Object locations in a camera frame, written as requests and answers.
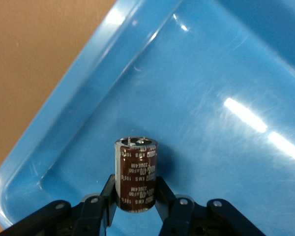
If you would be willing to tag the brown cylindrical capacitor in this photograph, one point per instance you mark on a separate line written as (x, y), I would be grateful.
(137, 177)

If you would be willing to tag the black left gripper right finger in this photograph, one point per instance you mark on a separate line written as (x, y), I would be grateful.
(179, 216)

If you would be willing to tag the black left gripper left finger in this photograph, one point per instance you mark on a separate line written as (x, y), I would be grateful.
(93, 214)

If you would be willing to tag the blue plastic tray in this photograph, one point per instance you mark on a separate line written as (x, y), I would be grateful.
(211, 73)

